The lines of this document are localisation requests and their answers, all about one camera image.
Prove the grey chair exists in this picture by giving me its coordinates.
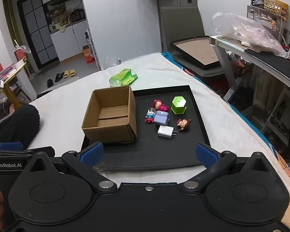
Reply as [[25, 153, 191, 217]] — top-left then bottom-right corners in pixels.
[[159, 6, 226, 78]]

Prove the brown wicker basket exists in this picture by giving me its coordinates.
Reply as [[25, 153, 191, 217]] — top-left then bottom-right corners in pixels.
[[229, 60, 253, 78]]

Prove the brown-haired doll figurine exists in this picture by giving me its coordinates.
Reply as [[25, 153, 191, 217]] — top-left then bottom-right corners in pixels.
[[176, 118, 192, 132]]

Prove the blue astronaut figurine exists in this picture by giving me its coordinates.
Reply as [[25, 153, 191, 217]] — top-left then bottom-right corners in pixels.
[[145, 108, 156, 124]]

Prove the white desk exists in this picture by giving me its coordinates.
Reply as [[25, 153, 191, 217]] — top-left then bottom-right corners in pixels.
[[215, 35, 290, 102]]

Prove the small clear plastic bag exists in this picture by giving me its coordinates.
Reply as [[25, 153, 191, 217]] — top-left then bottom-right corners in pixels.
[[104, 57, 121, 68]]

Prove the clear drawer organizer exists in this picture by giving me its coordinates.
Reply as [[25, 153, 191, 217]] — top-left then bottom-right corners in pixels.
[[247, 5, 284, 41]]

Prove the green hexagonal toy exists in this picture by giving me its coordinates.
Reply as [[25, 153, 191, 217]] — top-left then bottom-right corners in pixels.
[[171, 96, 187, 115]]

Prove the black fleece cloth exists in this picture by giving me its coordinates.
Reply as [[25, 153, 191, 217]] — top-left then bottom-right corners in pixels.
[[0, 104, 40, 150]]

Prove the purple sofa toy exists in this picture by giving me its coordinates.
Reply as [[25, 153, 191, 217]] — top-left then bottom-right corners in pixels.
[[154, 110, 170, 125]]

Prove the yellow table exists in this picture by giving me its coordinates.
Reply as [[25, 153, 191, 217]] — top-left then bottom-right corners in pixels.
[[0, 61, 27, 107]]

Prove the white metal rack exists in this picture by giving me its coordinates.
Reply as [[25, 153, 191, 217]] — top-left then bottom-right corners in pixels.
[[87, 29, 101, 69]]

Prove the white charger plug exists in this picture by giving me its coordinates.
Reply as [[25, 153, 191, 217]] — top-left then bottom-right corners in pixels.
[[158, 125, 178, 139]]

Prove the black glass door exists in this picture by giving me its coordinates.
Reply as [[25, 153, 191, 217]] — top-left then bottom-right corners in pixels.
[[17, 0, 60, 68]]

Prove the white storage shelf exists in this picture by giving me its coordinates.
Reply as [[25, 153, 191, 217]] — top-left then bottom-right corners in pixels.
[[263, 87, 290, 150]]

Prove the pink figurine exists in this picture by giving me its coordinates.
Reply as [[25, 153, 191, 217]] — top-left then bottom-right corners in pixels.
[[152, 100, 169, 113]]

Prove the orange cardboard box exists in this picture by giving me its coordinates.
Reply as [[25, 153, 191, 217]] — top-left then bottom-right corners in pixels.
[[82, 45, 95, 64]]

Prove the brown cardboard box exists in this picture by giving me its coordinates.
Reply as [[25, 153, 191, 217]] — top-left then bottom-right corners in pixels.
[[81, 85, 137, 143]]

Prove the black picture frame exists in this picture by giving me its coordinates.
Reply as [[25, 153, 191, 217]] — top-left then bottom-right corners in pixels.
[[170, 36, 224, 70]]

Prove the red box in plastic wrap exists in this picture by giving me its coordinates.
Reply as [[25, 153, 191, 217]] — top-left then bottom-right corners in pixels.
[[13, 45, 31, 59]]

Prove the black desk mat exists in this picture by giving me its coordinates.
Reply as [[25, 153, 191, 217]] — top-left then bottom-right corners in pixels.
[[244, 48, 290, 87]]

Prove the green tissue packet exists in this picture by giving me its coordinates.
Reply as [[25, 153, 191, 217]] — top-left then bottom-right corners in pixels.
[[109, 68, 138, 87]]

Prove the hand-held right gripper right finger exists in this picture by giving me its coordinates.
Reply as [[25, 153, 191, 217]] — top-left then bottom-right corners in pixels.
[[181, 142, 273, 193]]

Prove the large clear plastic bag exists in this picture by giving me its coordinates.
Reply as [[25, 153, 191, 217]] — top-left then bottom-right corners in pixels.
[[211, 12, 287, 56]]

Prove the white cabinet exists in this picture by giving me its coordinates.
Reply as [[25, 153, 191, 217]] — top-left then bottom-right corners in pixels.
[[50, 20, 90, 62]]

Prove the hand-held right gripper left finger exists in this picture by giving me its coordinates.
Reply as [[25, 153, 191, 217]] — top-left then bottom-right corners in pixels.
[[26, 142, 118, 194]]

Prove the black plastic tray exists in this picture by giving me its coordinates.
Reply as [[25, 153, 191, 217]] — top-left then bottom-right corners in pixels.
[[81, 85, 211, 170]]

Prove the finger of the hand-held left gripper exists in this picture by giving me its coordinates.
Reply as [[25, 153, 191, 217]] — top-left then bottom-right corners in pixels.
[[0, 141, 55, 159]]

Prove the yellow woven basket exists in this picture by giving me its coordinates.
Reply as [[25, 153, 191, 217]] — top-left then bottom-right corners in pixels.
[[263, 0, 290, 20]]

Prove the row of kitchen bottles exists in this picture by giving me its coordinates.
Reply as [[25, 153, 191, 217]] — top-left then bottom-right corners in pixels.
[[48, 7, 86, 27]]

